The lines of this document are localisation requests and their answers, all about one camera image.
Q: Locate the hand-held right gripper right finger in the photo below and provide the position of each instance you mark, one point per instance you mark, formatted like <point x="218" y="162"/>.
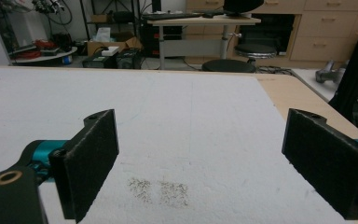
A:
<point x="326" y="158"/>

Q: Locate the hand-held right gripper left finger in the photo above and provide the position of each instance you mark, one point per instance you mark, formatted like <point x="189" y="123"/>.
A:
<point x="87" y="161"/>

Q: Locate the grey metal device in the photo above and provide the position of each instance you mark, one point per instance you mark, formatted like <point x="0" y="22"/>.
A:
<point x="326" y="74"/>

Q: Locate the white foam table mat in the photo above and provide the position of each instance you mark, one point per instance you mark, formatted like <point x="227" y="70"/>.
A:
<point x="174" y="124"/>

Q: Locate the black equipment case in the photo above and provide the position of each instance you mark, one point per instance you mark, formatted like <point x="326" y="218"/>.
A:
<point x="129" y="59"/>
<point x="98" y="61"/>

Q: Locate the round white side table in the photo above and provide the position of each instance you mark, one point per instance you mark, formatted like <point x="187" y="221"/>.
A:
<point x="46" y="58"/>

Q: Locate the small white box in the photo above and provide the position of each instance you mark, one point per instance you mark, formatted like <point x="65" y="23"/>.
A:
<point x="110" y="51"/>

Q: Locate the brown cardboard box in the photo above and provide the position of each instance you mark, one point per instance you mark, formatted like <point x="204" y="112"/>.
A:
<point x="118" y="45"/>

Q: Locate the light wooden drawer cabinet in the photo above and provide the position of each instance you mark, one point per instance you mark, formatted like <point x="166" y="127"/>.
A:
<point x="326" y="31"/>

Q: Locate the clear plastic bag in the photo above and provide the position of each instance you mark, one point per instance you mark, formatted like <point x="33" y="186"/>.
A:
<point x="103" y="34"/>

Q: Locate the black stool with chrome rim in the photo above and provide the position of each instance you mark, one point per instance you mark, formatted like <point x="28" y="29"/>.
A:
<point x="255" y="50"/>

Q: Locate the black round stool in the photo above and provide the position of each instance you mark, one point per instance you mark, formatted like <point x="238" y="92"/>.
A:
<point x="228" y="66"/>

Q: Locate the black computer tower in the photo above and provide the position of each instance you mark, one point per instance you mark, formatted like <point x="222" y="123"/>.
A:
<point x="155" y="39"/>

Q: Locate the black shelf rack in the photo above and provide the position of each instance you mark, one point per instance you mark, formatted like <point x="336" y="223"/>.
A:
<point x="112" y="15"/>

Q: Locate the black keyboard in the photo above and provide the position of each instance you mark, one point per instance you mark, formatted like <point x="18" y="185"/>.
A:
<point x="171" y="16"/>

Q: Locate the wooden desk with grey legs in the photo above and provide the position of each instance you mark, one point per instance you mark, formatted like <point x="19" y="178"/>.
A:
<point x="199" y="21"/>

